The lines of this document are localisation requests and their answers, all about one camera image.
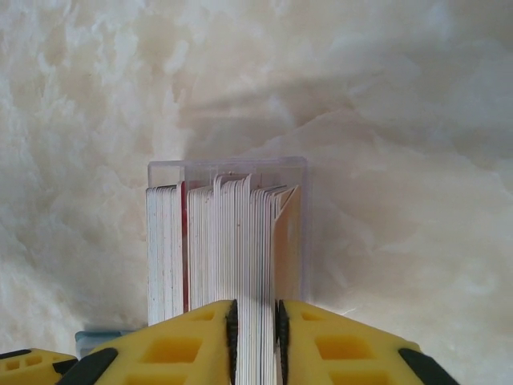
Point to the red-edged credit card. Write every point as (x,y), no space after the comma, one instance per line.
(184,248)

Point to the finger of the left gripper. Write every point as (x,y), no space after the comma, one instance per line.
(24,369)

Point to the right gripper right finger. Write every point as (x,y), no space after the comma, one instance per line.
(352,357)

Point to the white credit card stack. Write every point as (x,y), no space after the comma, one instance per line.
(224,248)

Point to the tan credit card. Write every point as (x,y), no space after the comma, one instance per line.
(286,248)

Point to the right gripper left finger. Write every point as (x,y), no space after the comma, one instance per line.
(168,353)

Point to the blue card holder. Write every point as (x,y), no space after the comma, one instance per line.
(100,339)

